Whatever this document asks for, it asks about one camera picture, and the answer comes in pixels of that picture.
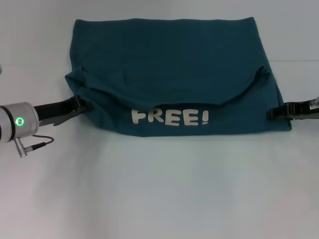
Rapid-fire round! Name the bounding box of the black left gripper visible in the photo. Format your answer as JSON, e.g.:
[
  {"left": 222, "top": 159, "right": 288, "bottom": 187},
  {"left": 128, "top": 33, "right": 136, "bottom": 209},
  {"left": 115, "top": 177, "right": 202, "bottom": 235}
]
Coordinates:
[{"left": 33, "top": 96, "right": 94, "bottom": 127}]

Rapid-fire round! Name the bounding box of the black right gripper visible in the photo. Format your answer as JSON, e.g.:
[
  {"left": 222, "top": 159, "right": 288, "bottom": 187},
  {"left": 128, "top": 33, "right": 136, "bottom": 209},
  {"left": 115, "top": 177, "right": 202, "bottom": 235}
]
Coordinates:
[{"left": 266, "top": 99, "right": 319, "bottom": 121}]

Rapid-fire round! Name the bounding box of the teal blue t-shirt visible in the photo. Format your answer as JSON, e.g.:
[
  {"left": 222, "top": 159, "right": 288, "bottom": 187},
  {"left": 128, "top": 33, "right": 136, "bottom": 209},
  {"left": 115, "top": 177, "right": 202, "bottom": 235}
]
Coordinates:
[{"left": 64, "top": 16, "right": 293, "bottom": 137}]

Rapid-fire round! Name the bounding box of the right gripper cable with plug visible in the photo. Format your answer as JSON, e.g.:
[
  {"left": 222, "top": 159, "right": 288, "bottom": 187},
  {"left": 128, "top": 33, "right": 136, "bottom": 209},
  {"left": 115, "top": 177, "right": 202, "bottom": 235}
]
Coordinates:
[{"left": 308, "top": 97, "right": 319, "bottom": 111}]

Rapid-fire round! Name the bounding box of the gripper cable with plug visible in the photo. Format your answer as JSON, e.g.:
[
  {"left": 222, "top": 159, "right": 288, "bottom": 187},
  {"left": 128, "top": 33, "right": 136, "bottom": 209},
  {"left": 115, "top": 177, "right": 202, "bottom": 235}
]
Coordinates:
[
  {"left": 13, "top": 134, "right": 55, "bottom": 159},
  {"left": 308, "top": 97, "right": 319, "bottom": 111}
]

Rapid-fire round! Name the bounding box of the left gripper cable with plug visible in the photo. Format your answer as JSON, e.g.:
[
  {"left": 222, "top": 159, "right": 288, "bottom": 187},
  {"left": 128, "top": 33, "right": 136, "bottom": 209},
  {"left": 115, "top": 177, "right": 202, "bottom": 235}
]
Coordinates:
[{"left": 13, "top": 134, "right": 55, "bottom": 159}]

